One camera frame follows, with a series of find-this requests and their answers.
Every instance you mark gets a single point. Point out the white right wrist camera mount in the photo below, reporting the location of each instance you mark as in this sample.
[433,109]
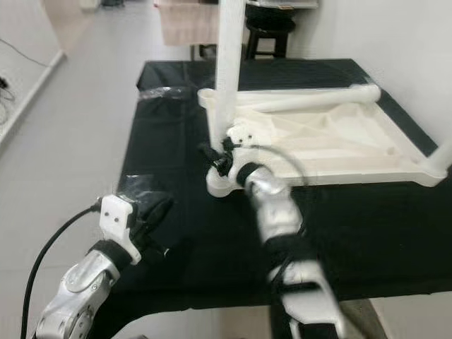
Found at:
[244,134]

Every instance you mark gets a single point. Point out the crumpled clear tape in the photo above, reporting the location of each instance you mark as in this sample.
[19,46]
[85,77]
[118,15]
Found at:
[166,93]

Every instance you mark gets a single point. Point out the clear tape patch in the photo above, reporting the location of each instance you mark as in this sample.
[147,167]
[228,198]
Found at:
[134,187]

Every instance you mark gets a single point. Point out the beige checked cloth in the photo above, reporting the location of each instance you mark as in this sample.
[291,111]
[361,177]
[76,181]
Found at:
[187,25]

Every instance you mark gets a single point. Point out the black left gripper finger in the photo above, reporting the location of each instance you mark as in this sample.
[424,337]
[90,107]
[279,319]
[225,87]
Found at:
[150,207]
[164,211]

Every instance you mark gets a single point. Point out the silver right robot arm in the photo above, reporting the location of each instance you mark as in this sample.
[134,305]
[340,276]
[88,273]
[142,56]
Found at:
[275,212]

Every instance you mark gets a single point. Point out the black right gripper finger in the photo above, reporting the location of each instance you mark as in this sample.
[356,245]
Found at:
[210,156]

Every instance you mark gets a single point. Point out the white plastic table top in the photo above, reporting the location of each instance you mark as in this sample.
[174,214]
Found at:
[339,141]

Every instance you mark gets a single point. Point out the black round stool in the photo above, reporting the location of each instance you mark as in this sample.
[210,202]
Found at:
[268,28]

